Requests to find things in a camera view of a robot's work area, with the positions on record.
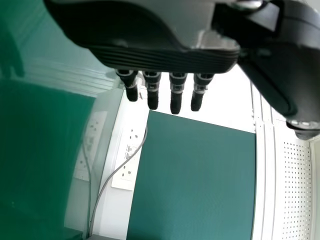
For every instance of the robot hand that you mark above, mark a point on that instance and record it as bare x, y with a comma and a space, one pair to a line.
155, 32

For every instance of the white socket strip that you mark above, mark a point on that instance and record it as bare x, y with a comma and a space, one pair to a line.
126, 160

